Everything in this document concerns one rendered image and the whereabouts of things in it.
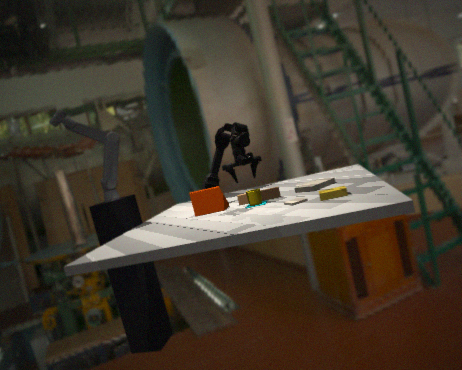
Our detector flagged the yellow rectangular block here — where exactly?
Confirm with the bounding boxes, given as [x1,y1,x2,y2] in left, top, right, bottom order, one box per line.
[319,186,348,201]

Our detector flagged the brown wooden bar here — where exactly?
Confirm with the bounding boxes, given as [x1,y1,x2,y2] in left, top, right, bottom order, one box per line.
[237,187,281,205]

